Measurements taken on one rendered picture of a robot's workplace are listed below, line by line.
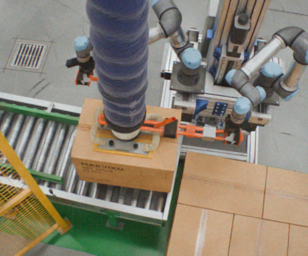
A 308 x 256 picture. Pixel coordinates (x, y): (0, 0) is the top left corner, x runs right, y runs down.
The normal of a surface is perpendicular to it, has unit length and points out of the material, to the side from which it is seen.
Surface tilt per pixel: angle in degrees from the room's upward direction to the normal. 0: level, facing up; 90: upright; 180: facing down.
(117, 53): 84
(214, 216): 0
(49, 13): 0
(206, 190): 0
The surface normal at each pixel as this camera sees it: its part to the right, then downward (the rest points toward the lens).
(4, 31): 0.04, -0.45
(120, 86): -0.04, 0.75
